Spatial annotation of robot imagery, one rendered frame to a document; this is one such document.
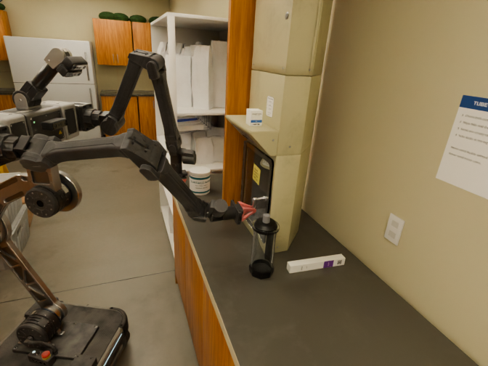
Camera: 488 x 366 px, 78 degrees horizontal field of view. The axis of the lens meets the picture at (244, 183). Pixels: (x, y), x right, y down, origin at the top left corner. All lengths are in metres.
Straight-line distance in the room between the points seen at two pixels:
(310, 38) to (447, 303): 1.03
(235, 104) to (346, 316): 1.01
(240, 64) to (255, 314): 1.04
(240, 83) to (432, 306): 1.19
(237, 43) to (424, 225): 1.05
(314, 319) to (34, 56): 5.58
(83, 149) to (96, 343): 1.31
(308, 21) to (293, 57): 0.13
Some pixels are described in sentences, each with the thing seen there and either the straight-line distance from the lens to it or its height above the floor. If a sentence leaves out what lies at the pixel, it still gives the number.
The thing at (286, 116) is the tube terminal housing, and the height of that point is 1.57.
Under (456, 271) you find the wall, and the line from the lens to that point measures 1.26.
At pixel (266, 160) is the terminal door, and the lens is 1.26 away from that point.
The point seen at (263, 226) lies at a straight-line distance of 1.16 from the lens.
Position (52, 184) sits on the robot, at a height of 1.22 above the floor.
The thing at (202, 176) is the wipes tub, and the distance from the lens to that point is 1.87.
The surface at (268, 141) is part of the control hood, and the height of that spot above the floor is 1.47.
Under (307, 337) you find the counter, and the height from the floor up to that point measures 0.94.
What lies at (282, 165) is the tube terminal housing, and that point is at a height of 1.37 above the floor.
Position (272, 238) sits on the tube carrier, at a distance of 1.19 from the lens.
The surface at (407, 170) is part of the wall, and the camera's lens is 1.30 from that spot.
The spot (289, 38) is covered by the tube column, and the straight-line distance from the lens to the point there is 1.15.
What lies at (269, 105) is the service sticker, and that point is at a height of 1.59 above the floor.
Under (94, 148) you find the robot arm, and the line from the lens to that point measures 1.00.
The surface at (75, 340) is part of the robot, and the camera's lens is 2.11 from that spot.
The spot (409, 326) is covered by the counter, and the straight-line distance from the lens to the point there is 1.30.
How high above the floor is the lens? 1.77
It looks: 23 degrees down
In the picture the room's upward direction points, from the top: 4 degrees clockwise
